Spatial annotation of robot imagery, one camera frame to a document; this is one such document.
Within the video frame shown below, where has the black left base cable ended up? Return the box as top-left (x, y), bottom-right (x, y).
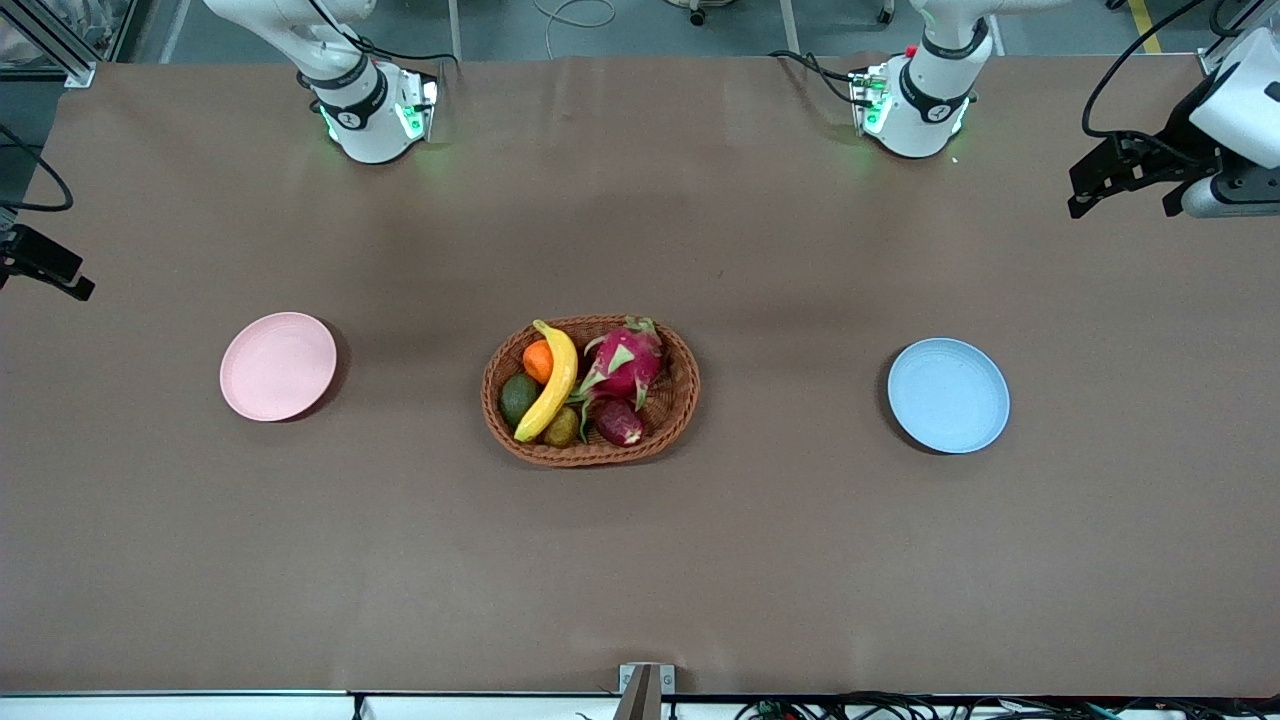
top-left (768, 50), bottom-right (863, 107)

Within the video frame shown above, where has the black chair caster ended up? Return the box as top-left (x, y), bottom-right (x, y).
top-left (665, 0), bottom-right (736, 27)

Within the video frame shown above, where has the dark red apple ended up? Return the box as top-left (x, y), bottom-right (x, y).
top-left (593, 398), bottom-right (645, 447)

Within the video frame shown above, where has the white floor cable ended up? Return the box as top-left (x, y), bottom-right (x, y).
top-left (533, 0), bottom-right (618, 61)

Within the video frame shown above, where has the yellow banana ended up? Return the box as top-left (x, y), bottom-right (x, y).
top-left (513, 319), bottom-right (579, 444)

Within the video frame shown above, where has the black base cable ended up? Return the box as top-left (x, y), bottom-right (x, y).
top-left (355, 35), bottom-right (463, 79)
top-left (768, 50), bottom-right (863, 107)

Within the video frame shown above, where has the aluminium frame post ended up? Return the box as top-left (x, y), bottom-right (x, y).
top-left (1198, 0), bottom-right (1280, 78)
top-left (0, 0), bottom-right (98, 89)

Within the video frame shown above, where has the grey metal camera mount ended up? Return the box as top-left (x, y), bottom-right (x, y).
top-left (618, 663), bottom-right (676, 720)

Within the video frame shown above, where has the green avocado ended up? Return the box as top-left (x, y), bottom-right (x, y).
top-left (499, 373), bottom-right (541, 428)

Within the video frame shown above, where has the black right base cable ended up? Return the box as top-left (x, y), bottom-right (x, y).
top-left (355, 35), bottom-right (463, 79)

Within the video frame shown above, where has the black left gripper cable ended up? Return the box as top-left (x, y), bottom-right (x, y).
top-left (1081, 0), bottom-right (1211, 151)

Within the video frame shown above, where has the black cable bundle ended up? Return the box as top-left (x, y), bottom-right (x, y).
top-left (735, 690), bottom-right (1280, 720)

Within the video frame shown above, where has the brown wicker basket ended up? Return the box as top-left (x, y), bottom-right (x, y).
top-left (481, 315), bottom-right (701, 469)

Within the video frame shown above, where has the pink plate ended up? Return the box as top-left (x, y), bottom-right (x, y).
top-left (219, 312), bottom-right (339, 423)

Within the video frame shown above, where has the light blue plate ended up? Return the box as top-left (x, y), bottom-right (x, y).
top-left (887, 337), bottom-right (1011, 455)

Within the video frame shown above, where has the pink dragon fruit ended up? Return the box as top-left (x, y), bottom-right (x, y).
top-left (568, 316), bottom-right (666, 441)

